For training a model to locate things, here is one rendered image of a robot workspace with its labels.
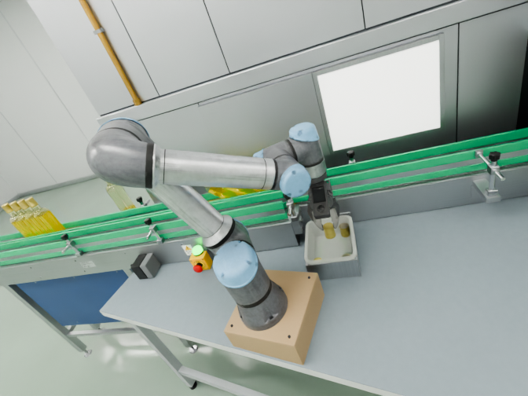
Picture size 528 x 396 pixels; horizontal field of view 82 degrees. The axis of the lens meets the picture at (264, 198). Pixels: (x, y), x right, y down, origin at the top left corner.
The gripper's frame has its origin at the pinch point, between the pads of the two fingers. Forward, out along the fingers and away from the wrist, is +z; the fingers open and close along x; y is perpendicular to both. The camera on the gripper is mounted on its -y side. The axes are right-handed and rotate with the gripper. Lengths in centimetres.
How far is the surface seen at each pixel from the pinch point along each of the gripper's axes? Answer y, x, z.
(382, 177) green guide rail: 22.6, -20.8, -0.7
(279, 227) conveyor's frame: 11.4, 19.7, 5.6
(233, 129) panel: 39, 32, -28
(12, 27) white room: 340, 380, -144
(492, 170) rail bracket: 10, -50, -4
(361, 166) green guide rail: 29.7, -14.8, -2.9
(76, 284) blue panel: 14, 140, 24
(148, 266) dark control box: 5, 80, 10
